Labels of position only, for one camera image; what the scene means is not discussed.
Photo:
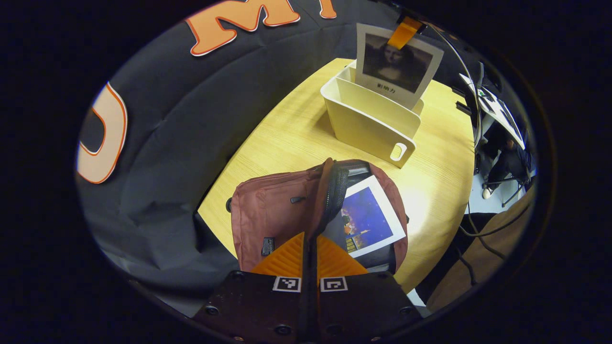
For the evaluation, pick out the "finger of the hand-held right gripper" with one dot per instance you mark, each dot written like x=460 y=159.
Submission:
x=404 y=33

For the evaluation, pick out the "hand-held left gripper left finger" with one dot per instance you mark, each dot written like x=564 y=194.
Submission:
x=258 y=306

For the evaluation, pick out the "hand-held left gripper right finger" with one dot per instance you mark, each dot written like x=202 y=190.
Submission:
x=363 y=306

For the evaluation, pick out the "black spine portrait book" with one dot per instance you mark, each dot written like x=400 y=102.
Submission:
x=401 y=64

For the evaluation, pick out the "blue cover book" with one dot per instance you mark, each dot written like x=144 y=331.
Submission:
x=370 y=220

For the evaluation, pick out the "maroon schoolbag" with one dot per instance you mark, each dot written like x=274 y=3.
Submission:
x=272 y=210

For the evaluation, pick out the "cream plastic bookshelf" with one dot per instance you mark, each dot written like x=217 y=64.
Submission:
x=363 y=124

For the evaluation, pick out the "thin metal pole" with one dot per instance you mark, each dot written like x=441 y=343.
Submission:
x=471 y=81

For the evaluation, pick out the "white desk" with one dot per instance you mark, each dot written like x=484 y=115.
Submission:
x=495 y=107

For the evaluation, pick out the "brown panel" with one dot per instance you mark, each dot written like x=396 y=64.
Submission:
x=478 y=272

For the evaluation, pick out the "office chair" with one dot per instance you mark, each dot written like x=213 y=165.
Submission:
x=507 y=186

